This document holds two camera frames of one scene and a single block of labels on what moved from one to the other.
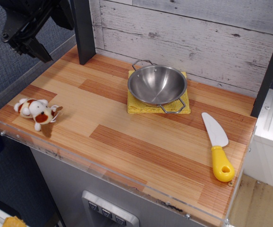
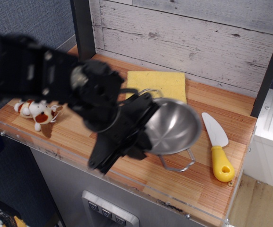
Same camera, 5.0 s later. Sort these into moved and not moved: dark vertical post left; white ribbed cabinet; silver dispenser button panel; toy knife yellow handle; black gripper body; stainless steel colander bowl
Moved: black gripper body; stainless steel colander bowl
Not moved: dark vertical post left; silver dispenser button panel; white ribbed cabinet; toy knife yellow handle
